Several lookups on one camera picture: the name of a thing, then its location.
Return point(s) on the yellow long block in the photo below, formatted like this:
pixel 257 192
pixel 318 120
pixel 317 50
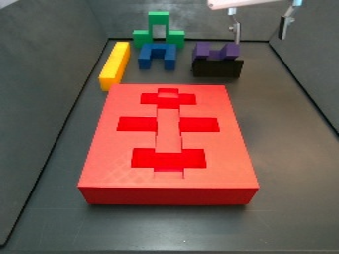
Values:
pixel 113 70

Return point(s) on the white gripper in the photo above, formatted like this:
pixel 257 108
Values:
pixel 233 4

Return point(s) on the purple U-shaped block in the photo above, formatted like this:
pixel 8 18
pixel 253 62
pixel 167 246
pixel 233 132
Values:
pixel 229 52

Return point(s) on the green stepped arch block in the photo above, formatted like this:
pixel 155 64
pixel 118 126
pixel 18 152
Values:
pixel 158 30

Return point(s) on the black angle fixture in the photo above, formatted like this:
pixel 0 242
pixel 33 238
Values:
pixel 230 69

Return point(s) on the red slotted board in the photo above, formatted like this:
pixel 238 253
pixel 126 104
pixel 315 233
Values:
pixel 169 148

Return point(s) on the blue U-shaped block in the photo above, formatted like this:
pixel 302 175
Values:
pixel 158 51

